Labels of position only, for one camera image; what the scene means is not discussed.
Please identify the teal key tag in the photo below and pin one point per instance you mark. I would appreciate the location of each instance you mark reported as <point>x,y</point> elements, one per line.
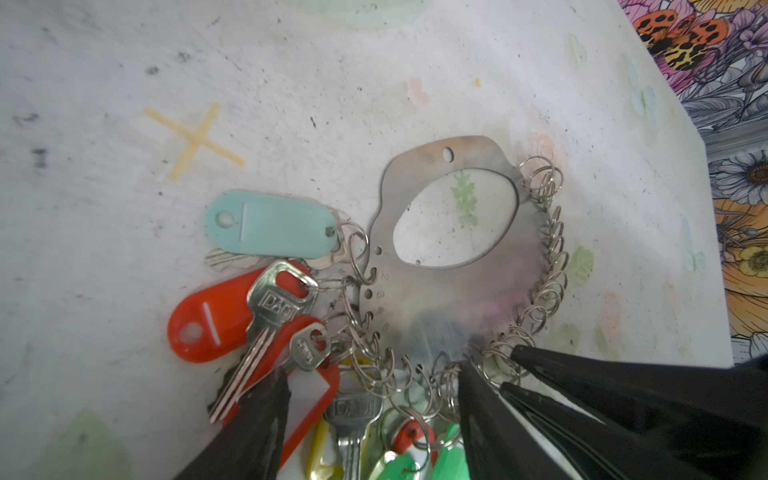
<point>251,223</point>

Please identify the metal key organizer plate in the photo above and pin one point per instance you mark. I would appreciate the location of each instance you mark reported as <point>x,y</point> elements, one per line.
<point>416,322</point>

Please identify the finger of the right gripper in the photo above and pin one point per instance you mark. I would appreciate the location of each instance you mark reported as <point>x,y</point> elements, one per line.
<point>648,421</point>

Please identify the small silver key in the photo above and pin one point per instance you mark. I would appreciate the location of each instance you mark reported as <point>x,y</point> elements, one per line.
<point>308,348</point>

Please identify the large silver key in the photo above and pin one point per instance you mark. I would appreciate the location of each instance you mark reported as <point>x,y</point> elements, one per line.
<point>350,414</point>

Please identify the green key tag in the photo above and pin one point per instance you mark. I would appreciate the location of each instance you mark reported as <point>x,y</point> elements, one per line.
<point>404,460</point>

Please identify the yellow key tag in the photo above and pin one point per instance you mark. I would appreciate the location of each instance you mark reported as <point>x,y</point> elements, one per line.
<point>322,463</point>

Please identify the red white key tag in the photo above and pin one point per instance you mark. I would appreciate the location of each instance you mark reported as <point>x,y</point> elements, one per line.
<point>311,392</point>

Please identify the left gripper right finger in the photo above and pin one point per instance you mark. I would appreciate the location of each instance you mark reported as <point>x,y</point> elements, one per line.
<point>500,441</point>

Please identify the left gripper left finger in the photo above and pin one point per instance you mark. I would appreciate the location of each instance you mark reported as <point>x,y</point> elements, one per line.
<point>250,446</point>

